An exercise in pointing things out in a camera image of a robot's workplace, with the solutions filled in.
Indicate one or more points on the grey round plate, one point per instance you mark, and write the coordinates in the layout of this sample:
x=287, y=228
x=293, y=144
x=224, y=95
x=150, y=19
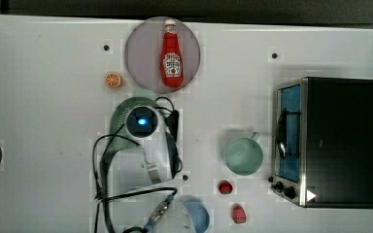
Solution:
x=143, y=51

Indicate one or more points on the mint green cup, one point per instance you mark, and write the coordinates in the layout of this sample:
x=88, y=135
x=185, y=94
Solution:
x=243, y=156

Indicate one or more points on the pink red strawberry toy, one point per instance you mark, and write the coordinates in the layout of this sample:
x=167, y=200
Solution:
x=238, y=214

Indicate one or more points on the blue cup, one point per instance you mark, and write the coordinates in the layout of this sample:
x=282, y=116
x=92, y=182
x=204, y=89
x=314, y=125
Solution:
x=199, y=216

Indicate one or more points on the dark red strawberry toy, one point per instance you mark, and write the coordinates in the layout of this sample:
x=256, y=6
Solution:
x=225, y=187

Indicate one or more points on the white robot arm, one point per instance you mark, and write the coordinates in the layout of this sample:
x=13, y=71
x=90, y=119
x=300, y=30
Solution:
x=130, y=175

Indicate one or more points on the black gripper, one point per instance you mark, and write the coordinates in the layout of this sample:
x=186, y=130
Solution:
x=172, y=122

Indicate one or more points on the silver black toaster oven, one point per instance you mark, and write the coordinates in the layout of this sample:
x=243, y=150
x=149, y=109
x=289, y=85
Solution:
x=323, y=143

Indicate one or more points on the red ketchup bottle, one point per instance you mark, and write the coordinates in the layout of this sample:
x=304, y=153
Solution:
x=171, y=60

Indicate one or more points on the orange slice toy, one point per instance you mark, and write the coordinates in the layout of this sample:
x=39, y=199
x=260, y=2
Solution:
x=113, y=80

